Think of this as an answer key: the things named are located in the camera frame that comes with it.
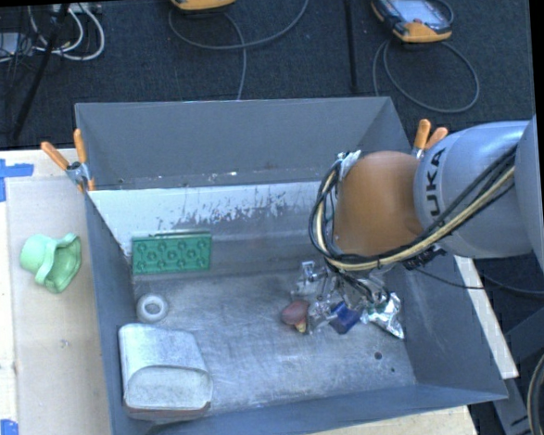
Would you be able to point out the small blue block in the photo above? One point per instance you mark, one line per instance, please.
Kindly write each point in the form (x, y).
(345, 319)

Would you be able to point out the grey metal bin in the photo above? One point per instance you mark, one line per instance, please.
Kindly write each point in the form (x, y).
(263, 352)

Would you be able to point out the silver foil packet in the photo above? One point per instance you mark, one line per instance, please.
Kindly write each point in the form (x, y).
(385, 318)

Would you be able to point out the red-brown toy food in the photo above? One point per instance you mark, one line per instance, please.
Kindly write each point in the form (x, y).
(295, 312)

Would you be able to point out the pale wood board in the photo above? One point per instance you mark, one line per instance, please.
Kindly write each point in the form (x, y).
(54, 357)

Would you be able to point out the dark green flat block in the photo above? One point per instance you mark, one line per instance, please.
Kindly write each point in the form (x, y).
(172, 253)

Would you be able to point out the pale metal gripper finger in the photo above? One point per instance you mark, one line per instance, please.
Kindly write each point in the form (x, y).
(309, 274)
(319, 314)

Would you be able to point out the pale green cup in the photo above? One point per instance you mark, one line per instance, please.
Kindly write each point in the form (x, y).
(52, 262)

